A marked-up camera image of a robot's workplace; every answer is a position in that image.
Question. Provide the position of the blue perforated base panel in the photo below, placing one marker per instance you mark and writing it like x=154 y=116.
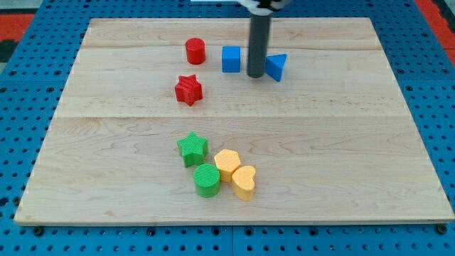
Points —
x=34 y=77

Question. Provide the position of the blue triangle block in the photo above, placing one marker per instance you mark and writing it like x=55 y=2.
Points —
x=274 y=66

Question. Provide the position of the blue cube block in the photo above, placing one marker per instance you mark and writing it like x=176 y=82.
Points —
x=231 y=59

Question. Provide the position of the yellow heart block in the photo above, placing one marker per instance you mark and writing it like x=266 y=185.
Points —
x=243 y=182

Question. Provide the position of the green cylinder block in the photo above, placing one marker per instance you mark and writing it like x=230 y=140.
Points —
x=206 y=178

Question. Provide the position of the wooden board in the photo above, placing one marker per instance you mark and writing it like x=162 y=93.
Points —
x=333 y=143

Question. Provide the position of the yellow hexagon block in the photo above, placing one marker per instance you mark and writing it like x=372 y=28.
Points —
x=227 y=162

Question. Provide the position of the red cylinder block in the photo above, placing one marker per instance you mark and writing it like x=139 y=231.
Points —
x=195 y=51

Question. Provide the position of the green star block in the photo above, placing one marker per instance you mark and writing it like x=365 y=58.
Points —
x=193 y=149

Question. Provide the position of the red star block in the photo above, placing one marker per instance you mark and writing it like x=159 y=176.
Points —
x=188 y=89

